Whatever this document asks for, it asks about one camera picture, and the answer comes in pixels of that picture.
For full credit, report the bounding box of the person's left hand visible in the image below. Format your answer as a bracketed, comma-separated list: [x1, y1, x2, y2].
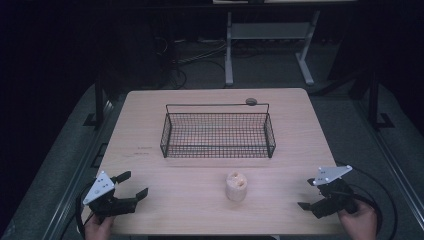
[84, 214, 115, 240]

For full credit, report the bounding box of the white metal stand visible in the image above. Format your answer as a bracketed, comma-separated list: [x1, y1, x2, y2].
[224, 9, 322, 87]

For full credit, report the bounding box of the grey metal rail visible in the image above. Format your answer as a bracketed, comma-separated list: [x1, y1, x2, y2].
[41, 99, 116, 240]
[354, 99, 424, 232]

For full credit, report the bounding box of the black wire basket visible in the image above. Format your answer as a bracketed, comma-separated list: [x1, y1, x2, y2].
[159, 102, 277, 160]

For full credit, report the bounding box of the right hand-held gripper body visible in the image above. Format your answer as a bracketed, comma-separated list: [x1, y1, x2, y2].
[311, 164, 360, 220]

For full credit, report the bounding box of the person's right hand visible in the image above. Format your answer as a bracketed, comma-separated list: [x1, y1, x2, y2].
[337, 199, 379, 237]

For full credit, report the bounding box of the bundle of floor cables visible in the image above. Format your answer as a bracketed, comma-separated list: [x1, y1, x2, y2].
[152, 35, 228, 90]

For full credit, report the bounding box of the thick black gripper cable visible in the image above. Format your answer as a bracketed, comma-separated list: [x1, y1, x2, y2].
[74, 181, 97, 240]
[348, 183, 384, 236]

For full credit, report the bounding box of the black metal post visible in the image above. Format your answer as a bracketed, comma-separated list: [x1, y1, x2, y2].
[365, 70, 396, 132]
[83, 70, 108, 130]

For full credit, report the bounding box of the thin black cable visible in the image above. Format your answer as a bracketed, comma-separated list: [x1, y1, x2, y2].
[334, 161, 399, 240]

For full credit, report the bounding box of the pale cylindrical food cup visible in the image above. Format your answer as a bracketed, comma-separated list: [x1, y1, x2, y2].
[224, 170, 249, 203]

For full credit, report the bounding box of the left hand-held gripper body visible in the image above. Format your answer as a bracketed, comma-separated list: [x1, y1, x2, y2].
[82, 170, 138, 220]

